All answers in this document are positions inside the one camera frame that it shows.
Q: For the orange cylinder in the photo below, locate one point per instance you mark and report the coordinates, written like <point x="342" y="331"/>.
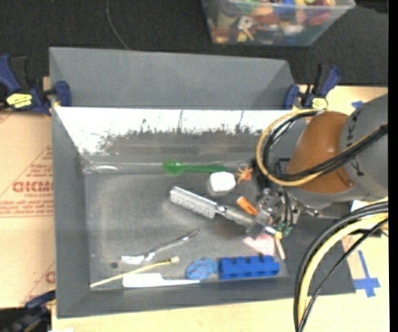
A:
<point x="246" y="205"/>

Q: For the small orange toy figure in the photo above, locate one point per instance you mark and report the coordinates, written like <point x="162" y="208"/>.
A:
<point x="245" y="175"/>

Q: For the pink flat piece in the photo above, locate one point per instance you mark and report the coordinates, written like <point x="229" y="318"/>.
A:
<point x="262" y="245"/>

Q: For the white flat strip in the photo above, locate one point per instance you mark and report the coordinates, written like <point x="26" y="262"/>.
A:
<point x="150" y="280"/>

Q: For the grey metal bin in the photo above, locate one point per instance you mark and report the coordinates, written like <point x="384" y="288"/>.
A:
<point x="133" y="213"/>

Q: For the grey hair brush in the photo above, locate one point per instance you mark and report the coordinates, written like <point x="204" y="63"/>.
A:
<point x="193" y="202"/>

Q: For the green plastic spoon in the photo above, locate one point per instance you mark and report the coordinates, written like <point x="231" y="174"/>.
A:
<point x="174" y="167"/>

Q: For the blue building block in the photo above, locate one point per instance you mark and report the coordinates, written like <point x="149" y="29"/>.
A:
<point x="247" y="266"/>

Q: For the pale wooden stick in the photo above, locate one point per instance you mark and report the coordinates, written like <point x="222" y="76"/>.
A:
<point x="280" y="249"/>

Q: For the white rounded block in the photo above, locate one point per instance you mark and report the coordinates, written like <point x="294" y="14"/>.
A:
<point x="222" y="182"/>

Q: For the blue round disc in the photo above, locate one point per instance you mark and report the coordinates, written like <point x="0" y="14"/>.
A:
<point x="201" y="268"/>

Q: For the clear spoon with white label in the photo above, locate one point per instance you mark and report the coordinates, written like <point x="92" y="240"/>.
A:
<point x="133" y="259"/>

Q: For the brown cardboard board red print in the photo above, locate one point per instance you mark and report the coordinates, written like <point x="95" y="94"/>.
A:
<point x="18" y="185"/>

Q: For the yellow stick with white tip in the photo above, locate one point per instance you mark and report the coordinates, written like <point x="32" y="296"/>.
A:
<point x="133" y="272"/>

